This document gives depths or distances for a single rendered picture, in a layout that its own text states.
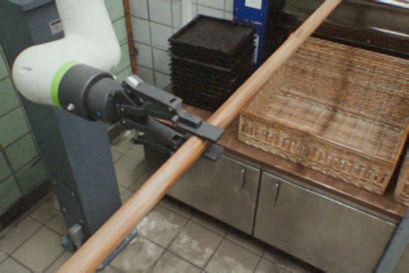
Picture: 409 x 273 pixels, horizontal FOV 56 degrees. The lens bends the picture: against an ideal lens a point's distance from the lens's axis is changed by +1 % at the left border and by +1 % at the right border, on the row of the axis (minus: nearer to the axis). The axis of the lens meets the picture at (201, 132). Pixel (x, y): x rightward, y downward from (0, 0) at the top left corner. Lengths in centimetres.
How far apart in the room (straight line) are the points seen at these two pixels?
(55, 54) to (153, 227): 136
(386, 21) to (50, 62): 127
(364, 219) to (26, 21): 123
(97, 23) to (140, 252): 130
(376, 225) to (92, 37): 112
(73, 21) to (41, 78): 15
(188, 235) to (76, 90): 137
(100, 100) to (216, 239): 137
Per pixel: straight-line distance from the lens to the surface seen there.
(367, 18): 167
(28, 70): 76
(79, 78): 68
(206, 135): 57
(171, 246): 191
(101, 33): 82
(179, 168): 54
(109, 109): 66
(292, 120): 166
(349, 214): 149
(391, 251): 148
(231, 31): 168
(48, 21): 121
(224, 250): 190
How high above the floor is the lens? 158
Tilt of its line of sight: 40 degrees down
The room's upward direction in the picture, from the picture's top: straight up
